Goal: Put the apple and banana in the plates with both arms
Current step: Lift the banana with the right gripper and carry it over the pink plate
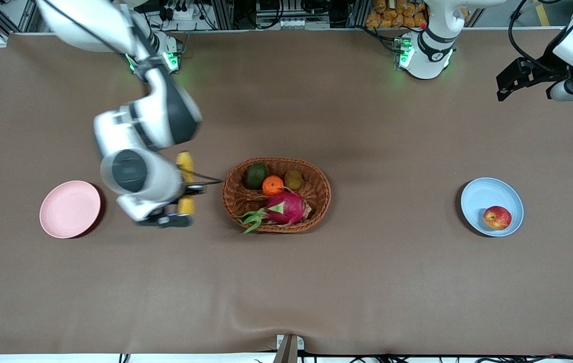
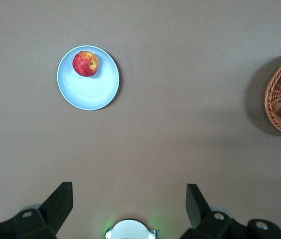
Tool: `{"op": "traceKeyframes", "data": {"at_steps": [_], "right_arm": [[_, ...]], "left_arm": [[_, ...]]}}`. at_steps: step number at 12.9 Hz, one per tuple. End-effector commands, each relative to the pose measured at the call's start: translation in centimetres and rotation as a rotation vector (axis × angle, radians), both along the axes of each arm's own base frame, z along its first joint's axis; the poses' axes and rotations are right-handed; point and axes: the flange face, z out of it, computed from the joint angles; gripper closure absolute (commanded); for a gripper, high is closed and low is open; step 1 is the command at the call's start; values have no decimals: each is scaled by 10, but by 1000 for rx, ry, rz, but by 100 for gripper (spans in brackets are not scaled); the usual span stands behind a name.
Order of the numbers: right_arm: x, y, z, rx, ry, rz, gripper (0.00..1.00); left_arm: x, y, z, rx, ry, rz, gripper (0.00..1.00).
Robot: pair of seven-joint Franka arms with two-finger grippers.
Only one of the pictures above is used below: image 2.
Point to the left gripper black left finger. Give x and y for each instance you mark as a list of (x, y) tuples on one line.
[(45, 214)]

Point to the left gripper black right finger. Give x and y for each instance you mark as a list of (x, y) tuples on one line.
[(205, 219)]

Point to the red yellow apple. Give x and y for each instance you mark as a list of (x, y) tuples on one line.
[(85, 63)]

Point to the light blue plate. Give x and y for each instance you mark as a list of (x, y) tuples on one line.
[(88, 77)]

